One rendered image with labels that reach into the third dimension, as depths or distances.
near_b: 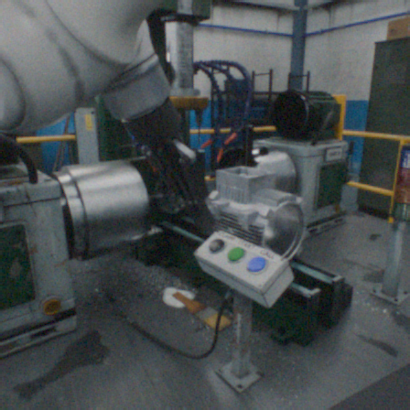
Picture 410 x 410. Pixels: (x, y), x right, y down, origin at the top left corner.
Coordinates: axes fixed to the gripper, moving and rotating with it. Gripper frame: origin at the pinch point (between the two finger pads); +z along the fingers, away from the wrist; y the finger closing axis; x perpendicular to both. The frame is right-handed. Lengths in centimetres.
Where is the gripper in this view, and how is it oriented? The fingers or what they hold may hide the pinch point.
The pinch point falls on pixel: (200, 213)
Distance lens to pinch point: 59.2
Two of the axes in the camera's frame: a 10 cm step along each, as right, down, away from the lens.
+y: -6.3, -2.2, 7.5
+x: -6.8, 6.2, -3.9
